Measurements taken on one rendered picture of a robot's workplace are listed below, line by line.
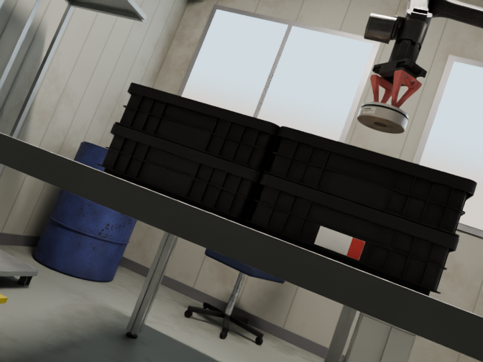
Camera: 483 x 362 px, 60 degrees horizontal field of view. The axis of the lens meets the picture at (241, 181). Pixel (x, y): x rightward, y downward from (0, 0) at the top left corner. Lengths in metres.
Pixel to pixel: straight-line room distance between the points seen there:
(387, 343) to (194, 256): 3.16
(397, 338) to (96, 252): 2.60
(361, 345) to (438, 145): 3.11
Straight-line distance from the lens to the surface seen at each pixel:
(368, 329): 0.52
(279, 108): 3.67
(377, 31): 1.03
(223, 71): 3.93
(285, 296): 3.44
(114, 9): 2.72
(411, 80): 0.98
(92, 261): 3.00
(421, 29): 1.04
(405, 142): 3.56
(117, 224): 2.99
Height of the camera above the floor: 0.70
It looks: 6 degrees up
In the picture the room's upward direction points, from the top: 21 degrees clockwise
